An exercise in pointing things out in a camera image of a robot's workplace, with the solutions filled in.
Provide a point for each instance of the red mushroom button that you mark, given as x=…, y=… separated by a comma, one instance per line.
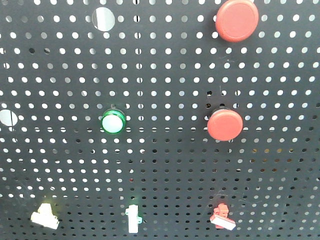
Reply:
x=224, y=124
x=236, y=20

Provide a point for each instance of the green illuminated push button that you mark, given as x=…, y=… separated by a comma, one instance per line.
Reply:
x=113, y=121

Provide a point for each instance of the white green-lit rotary switch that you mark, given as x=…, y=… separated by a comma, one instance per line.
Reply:
x=133, y=218

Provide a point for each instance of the black perforated pegboard panel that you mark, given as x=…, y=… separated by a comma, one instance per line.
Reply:
x=63, y=63

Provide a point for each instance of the yellow-lit rotary switch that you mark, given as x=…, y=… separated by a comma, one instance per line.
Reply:
x=44, y=216

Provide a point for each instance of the upper red mushroom button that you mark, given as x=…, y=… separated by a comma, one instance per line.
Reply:
x=236, y=20

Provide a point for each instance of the red rotary switch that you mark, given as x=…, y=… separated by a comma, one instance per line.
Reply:
x=220, y=218

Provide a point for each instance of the lower red mushroom button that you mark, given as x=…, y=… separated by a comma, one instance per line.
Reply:
x=224, y=124

